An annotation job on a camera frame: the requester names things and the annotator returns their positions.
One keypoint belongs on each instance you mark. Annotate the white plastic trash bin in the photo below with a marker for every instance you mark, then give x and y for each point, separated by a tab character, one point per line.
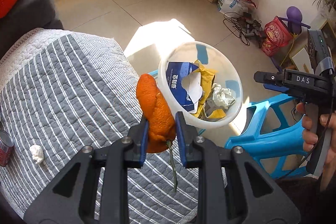
211	58

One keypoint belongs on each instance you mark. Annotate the blue paper box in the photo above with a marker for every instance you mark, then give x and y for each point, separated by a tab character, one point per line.
184	80

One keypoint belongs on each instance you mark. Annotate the person's right hand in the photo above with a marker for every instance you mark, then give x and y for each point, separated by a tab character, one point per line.
310	139

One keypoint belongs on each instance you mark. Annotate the red soda can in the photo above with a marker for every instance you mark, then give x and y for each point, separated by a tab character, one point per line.
6	148

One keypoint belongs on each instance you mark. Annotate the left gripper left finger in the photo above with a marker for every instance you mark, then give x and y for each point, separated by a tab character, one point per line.
92	187

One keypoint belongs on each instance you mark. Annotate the red gift bag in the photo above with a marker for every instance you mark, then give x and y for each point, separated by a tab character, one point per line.
277	36

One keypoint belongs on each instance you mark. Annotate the wooden shelf cabinet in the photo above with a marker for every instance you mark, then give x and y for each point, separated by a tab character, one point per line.
318	50

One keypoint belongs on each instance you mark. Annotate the orange peel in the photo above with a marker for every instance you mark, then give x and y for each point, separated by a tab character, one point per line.
162	128

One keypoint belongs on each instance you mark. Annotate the dark grey sofa cushion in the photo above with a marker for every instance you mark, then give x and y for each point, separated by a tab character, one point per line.
25	16

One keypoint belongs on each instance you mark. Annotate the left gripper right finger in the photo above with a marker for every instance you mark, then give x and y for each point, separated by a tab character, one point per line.
232	187

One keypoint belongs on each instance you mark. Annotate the beige tissue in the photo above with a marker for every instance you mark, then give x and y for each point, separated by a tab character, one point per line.
222	97

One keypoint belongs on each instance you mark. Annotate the purple balloon toy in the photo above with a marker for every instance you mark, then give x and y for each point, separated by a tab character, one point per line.
294	20

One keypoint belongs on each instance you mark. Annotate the small white paper ball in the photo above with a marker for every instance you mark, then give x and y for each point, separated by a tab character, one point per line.
37	154

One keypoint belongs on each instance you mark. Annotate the blue plastic stool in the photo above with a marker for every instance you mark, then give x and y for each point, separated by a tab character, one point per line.
285	142

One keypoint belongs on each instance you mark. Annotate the grey striped quilt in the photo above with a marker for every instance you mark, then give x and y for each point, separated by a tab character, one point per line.
80	90

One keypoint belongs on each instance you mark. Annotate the white plastic shopping bag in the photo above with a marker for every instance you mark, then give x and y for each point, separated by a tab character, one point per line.
229	7

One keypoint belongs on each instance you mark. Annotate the yellow snack wrapper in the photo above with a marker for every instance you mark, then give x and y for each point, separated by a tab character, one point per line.
206	109

